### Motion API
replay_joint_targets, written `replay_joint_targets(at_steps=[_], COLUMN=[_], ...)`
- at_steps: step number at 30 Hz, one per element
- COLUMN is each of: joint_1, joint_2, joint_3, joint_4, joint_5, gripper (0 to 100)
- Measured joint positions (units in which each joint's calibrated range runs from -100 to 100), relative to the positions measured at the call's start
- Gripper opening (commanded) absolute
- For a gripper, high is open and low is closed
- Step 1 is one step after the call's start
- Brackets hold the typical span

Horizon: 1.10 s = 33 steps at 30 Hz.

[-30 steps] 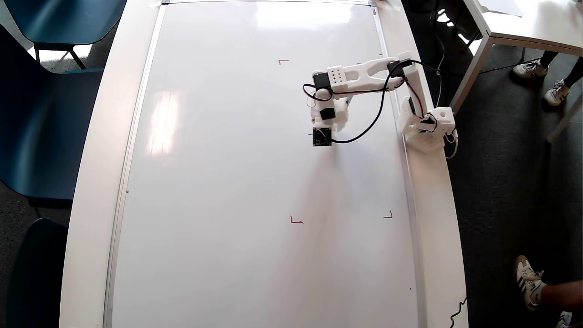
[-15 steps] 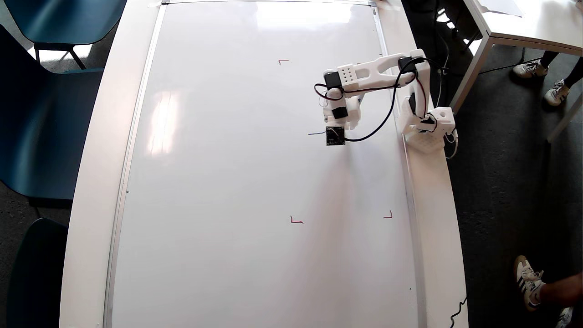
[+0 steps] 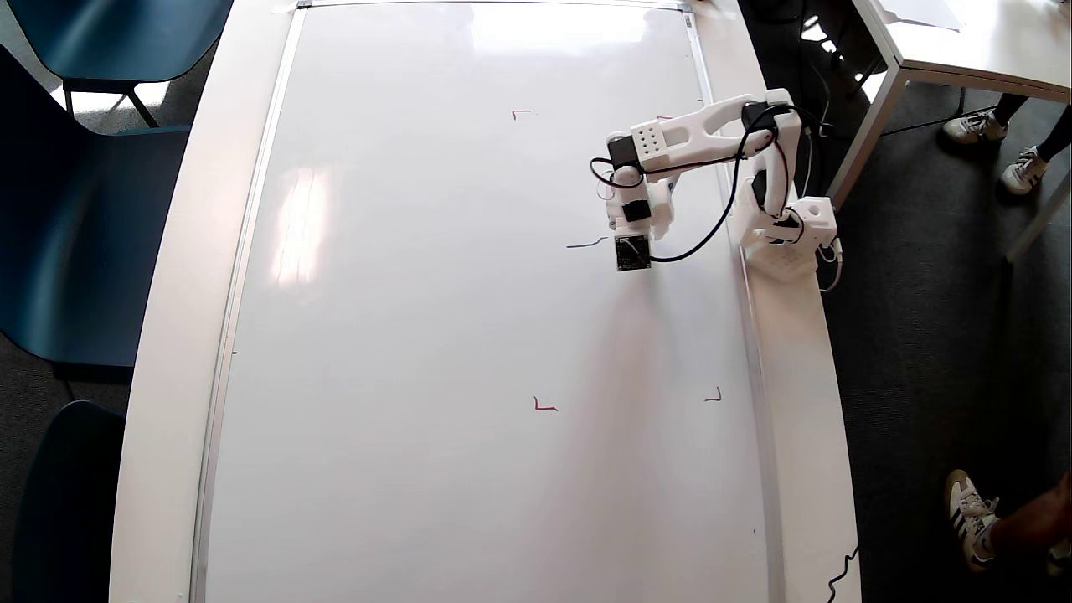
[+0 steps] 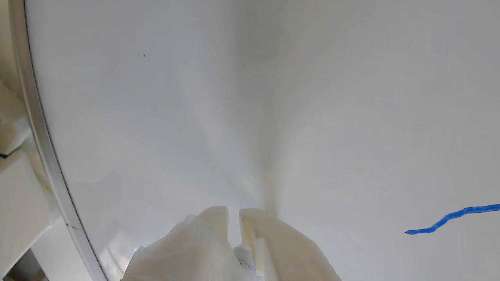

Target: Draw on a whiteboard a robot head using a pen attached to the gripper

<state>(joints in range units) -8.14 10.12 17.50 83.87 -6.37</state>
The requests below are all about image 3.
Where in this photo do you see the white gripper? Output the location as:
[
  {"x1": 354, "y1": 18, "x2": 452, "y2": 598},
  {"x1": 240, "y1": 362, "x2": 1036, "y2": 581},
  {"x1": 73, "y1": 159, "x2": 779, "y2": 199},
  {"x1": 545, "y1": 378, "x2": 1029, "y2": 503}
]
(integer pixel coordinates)
[{"x1": 607, "y1": 172, "x2": 676, "y2": 242}]

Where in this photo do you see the large whiteboard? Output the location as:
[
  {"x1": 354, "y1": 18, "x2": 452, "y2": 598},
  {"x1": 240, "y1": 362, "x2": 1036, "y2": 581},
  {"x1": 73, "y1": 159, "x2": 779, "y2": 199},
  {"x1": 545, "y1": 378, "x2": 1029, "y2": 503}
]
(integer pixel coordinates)
[{"x1": 188, "y1": 0, "x2": 785, "y2": 603}]

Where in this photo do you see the white paper sheet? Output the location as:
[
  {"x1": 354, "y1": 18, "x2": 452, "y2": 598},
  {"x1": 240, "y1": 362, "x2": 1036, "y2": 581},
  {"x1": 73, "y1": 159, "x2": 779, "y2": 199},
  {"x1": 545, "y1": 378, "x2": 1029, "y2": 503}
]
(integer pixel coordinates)
[{"x1": 879, "y1": 0, "x2": 966, "y2": 33}]

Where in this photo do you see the black trouser leg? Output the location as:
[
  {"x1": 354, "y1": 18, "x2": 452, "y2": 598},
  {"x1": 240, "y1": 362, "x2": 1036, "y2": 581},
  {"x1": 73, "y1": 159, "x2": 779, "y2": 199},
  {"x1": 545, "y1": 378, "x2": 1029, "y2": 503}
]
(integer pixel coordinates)
[
  {"x1": 992, "y1": 92, "x2": 1033, "y2": 126},
  {"x1": 1037, "y1": 105, "x2": 1072, "y2": 164}
]

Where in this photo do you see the white side table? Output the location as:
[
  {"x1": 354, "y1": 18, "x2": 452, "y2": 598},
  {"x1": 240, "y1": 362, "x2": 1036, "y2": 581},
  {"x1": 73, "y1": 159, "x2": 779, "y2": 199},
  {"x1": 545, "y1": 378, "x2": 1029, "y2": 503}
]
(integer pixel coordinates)
[{"x1": 825, "y1": 0, "x2": 1072, "y2": 265}]

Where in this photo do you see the reddish brown lower leg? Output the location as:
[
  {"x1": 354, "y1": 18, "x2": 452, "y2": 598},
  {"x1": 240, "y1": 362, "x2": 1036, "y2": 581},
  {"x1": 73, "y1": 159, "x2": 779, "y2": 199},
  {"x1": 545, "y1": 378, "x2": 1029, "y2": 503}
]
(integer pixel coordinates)
[{"x1": 988, "y1": 471, "x2": 1072, "y2": 560}]

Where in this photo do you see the blue chair with black legs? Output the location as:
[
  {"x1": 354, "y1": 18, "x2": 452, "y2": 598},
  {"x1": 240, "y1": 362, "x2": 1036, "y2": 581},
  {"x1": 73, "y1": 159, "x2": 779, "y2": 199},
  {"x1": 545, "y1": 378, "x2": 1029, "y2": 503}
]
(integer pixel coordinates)
[{"x1": 4, "y1": 0, "x2": 235, "y2": 128}]

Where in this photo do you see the large blue chair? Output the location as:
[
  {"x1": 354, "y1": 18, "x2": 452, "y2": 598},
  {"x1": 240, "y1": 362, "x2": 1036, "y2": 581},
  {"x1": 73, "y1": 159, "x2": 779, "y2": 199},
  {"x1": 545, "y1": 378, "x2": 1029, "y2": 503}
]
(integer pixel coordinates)
[{"x1": 0, "y1": 46, "x2": 192, "y2": 371}]

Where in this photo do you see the dark blue round chair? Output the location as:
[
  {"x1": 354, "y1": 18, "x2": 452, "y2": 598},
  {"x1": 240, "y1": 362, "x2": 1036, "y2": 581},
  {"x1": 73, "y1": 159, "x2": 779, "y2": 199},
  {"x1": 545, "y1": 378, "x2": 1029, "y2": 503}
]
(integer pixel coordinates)
[{"x1": 13, "y1": 400, "x2": 126, "y2": 603}]

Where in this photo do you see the thick black camera cable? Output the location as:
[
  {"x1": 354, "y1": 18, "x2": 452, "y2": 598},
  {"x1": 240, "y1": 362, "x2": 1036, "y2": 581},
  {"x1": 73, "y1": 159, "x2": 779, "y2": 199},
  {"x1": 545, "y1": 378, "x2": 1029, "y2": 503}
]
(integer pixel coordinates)
[{"x1": 649, "y1": 105, "x2": 805, "y2": 265}]

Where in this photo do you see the black wrist camera board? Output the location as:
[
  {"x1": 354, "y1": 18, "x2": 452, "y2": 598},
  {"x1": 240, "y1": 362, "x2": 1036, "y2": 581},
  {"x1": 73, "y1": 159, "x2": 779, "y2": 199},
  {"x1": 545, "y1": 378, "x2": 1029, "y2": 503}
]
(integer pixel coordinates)
[{"x1": 616, "y1": 234, "x2": 652, "y2": 272}]

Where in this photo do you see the thin black arm wire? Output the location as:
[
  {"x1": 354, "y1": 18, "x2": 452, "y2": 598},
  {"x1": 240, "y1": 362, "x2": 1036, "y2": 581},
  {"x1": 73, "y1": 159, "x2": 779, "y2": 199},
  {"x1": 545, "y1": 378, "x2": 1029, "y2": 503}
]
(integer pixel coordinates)
[{"x1": 589, "y1": 126, "x2": 805, "y2": 244}]

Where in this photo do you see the thin pale hanging cable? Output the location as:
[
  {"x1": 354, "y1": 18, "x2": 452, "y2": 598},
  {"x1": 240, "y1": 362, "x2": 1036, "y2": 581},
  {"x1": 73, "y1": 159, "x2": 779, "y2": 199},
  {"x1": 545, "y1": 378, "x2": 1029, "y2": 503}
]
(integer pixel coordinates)
[{"x1": 796, "y1": 126, "x2": 817, "y2": 200}]

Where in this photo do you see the white cable at robot base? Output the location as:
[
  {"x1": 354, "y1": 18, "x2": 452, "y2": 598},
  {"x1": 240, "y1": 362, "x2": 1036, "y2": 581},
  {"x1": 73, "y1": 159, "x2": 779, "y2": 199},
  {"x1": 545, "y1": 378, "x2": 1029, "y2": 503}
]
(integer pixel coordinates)
[{"x1": 819, "y1": 239, "x2": 844, "y2": 292}]

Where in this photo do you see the thin black floor cable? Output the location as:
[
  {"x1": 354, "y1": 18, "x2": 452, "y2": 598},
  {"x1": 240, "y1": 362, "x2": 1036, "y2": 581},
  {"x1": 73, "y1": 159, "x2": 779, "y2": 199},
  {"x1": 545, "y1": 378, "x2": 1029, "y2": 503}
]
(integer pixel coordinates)
[{"x1": 879, "y1": 109, "x2": 964, "y2": 137}]

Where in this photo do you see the black zigzag cable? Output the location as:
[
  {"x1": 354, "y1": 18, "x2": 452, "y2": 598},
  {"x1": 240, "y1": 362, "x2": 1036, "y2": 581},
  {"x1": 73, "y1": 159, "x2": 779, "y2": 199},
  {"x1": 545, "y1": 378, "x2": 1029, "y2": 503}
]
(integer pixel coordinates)
[{"x1": 827, "y1": 544, "x2": 861, "y2": 603}]

